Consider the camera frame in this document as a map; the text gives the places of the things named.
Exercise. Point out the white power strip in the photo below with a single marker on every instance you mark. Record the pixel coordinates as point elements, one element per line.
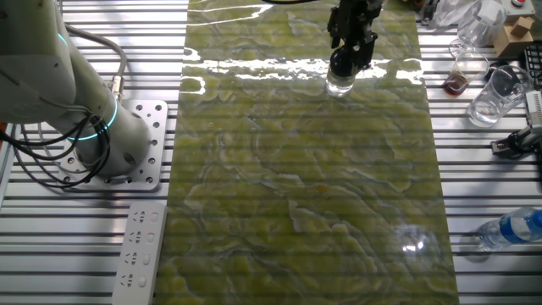
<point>137,254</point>

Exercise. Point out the small glass with brown liquid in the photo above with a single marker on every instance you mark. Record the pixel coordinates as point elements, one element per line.
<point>463,74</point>

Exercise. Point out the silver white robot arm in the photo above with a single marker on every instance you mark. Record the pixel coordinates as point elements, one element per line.
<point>38,76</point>

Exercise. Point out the small cardboard box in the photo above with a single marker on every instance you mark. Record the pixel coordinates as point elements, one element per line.
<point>510,42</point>

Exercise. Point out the water bottle with blue cap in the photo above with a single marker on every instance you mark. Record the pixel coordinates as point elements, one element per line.
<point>508,229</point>

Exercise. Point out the green marble pattern mat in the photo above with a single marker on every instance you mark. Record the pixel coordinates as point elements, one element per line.
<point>296,169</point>

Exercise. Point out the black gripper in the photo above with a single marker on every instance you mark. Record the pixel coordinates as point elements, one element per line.
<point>360,19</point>

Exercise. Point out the tall clear glass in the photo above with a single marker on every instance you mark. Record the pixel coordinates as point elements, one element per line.
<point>480,23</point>

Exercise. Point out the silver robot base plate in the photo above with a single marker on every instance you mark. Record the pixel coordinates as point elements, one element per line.
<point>144,171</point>

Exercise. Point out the grey box with red button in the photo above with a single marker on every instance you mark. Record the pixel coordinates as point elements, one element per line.
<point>525,9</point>

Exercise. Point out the clear glass beaker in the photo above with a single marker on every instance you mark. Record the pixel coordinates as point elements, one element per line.
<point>499,99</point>

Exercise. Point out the black camera stand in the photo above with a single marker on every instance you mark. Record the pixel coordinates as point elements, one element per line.
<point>428,12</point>
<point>514,144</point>

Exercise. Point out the black keyboard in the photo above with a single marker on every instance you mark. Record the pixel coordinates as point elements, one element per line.
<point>534,59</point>

